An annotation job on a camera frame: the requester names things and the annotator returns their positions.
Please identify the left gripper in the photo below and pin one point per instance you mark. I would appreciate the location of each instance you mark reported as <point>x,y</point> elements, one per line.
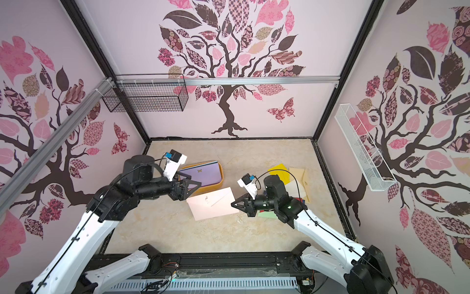
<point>182,193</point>

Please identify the aluminium rail back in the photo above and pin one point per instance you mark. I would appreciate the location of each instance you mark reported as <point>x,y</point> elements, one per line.
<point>235,81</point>

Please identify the black wire basket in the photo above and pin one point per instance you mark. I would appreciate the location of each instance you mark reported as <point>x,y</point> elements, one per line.
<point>161,94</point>

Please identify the beige envelope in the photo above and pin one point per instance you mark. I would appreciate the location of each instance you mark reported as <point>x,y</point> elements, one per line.
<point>300,176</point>

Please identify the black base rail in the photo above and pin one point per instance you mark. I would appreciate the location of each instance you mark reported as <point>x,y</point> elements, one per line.
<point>227,262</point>

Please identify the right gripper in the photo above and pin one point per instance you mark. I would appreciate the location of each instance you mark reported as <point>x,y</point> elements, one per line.
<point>251,204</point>

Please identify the aluminium rail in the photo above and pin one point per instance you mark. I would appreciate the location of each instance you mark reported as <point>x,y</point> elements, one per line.
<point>235,81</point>
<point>16,185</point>

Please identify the white envelope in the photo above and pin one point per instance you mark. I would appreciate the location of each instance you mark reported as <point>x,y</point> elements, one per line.
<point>296,190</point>

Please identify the purple envelope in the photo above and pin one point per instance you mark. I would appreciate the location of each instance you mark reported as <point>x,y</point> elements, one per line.
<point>208,174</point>

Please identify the light green envelope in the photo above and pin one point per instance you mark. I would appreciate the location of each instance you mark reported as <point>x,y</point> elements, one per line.
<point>274,216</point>

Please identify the white cable duct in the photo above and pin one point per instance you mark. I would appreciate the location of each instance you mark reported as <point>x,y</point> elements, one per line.
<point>203,285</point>

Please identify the white wire shelf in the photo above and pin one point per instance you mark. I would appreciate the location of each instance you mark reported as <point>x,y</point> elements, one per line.
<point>356,127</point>

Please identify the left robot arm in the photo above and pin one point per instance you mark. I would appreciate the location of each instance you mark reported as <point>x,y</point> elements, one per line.
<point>142,179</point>

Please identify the pink envelope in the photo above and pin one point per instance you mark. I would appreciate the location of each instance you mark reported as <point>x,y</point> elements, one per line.
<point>212,204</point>

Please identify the yellow plastic storage box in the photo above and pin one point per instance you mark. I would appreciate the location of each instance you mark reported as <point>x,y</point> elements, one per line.
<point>203,190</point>

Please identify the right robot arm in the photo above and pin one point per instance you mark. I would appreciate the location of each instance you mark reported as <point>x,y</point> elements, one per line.
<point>330,239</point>

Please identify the aluminium rail left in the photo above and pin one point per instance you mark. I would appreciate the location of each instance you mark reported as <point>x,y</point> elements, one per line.
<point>16,185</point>

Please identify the yellow envelope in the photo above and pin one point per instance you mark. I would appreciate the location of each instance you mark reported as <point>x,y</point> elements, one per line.
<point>282,172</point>

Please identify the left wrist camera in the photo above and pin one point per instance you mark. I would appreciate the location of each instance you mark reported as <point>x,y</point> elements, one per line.
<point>174,160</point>

